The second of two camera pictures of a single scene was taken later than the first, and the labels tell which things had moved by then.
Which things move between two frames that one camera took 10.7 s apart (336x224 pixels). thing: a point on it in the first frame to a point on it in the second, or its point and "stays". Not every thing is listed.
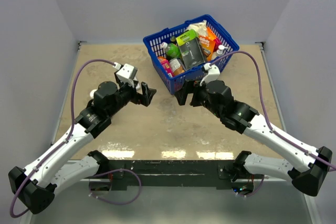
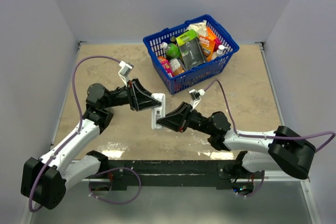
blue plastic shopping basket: (180, 52) stays
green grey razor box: (190, 49) stays
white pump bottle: (220, 52) stays
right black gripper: (190, 86) to (179, 119)
